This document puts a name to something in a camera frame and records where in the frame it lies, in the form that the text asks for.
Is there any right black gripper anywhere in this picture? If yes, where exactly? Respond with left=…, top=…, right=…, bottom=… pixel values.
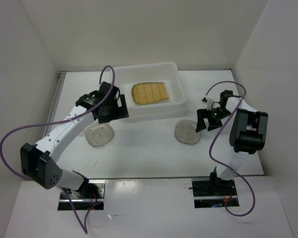
left=195, top=108, right=232, bottom=132

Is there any clear glass plate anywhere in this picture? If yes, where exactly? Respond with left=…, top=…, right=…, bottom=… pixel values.
left=174, top=119, right=202, bottom=145
left=85, top=123, right=114, bottom=148

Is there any bamboo woven tray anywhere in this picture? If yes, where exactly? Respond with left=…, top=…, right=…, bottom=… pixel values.
left=131, top=82, right=169, bottom=106

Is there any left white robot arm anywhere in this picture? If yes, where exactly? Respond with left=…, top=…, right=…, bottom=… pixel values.
left=20, top=82, right=129, bottom=198

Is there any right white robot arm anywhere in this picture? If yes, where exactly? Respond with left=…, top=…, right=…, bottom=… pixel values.
left=196, top=90, right=268, bottom=195

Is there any white plastic bin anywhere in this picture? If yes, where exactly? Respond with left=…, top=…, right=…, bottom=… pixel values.
left=114, top=62, right=187, bottom=122

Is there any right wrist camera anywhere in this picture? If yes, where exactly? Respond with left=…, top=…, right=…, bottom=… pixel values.
left=202, top=97, right=220, bottom=111

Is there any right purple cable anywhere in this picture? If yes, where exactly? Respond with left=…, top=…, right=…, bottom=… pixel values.
left=205, top=81, right=256, bottom=217

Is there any purple cable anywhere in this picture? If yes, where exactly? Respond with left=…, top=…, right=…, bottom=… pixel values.
left=0, top=65, right=116, bottom=235
left=205, top=81, right=256, bottom=217

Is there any aluminium table rail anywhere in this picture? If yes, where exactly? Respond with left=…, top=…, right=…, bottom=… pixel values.
left=47, top=70, right=68, bottom=123

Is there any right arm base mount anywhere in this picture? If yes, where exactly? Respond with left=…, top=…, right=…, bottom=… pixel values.
left=189, top=178, right=239, bottom=208

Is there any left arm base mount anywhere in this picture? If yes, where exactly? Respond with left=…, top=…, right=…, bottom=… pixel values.
left=58, top=179, right=106, bottom=211

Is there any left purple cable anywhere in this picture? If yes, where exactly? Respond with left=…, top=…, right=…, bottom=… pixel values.
left=0, top=65, right=116, bottom=235

